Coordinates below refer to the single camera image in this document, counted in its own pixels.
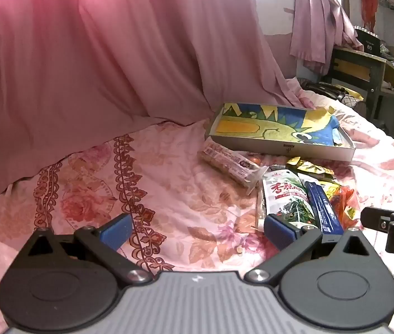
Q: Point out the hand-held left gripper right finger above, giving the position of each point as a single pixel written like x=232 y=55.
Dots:
x=279 y=232

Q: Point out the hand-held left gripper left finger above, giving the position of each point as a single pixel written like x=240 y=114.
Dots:
x=118 y=232

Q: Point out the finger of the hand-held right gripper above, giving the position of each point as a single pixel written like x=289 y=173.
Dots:
x=374 y=217

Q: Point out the orange snack packet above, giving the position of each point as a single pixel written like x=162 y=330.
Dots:
x=348 y=208

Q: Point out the green and white snack packet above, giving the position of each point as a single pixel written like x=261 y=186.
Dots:
x=287 y=195

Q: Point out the dark blue snack packet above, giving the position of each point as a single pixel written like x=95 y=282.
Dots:
x=322 y=208

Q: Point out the crinkled golden snack packet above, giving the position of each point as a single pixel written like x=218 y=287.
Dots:
x=308 y=167

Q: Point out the small round orange snack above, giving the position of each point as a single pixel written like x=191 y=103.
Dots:
x=256 y=160

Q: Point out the colourful cardboard tray box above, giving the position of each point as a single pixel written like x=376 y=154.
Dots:
x=287 y=150

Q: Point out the long clear snack packet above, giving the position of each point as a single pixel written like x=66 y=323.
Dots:
x=228 y=161

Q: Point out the floral pink bed sheet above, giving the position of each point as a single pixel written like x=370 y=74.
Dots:
x=183 y=188

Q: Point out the black mesh basket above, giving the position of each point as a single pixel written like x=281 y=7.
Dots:
x=329 y=90

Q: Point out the black device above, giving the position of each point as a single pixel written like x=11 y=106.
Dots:
x=367 y=43

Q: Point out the pink curtain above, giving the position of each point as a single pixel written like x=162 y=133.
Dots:
x=96 y=59

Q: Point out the hanging pale pink cloth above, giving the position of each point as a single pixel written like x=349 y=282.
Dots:
x=315 y=24

